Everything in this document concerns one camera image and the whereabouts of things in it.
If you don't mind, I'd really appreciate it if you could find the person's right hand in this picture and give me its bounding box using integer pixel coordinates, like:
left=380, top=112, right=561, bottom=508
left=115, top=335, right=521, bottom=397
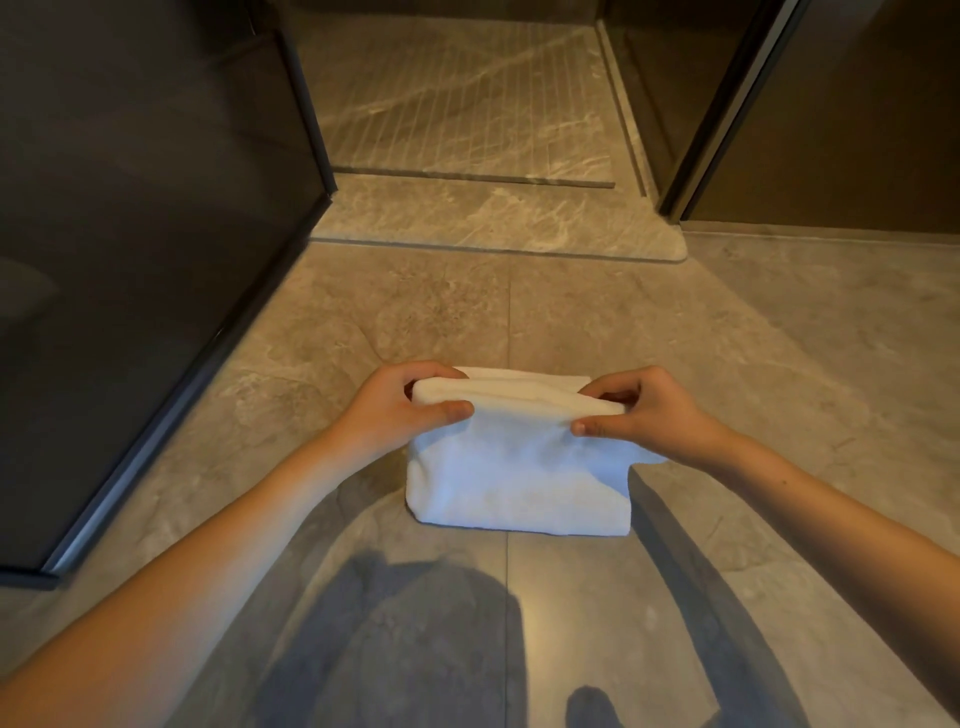
left=571, top=365, right=741, bottom=471

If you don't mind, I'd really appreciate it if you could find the person's left hand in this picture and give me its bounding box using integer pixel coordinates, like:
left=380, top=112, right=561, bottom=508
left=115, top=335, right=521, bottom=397
left=329, top=361, right=476, bottom=471

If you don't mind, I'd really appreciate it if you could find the thin white towel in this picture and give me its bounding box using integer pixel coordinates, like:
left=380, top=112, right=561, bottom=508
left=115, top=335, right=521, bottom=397
left=404, top=365, right=669, bottom=538

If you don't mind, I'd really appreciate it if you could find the person's left forearm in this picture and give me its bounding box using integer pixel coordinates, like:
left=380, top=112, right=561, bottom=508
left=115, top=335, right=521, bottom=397
left=0, top=431, right=369, bottom=728

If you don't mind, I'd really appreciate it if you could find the person's right forearm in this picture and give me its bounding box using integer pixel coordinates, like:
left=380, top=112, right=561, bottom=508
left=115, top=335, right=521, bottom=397
left=708, top=427, right=960, bottom=714

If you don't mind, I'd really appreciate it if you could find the linear shower drain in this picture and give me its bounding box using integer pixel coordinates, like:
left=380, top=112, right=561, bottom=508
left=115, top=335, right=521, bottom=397
left=329, top=166, right=616, bottom=190

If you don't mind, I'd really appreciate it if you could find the dark glass shower door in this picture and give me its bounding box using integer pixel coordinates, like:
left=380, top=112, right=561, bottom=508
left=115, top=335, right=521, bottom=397
left=0, top=0, right=337, bottom=590

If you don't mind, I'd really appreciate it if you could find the fixed dark glass panel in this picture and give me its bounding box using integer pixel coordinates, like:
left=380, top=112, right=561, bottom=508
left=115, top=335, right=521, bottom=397
left=658, top=0, right=960, bottom=235

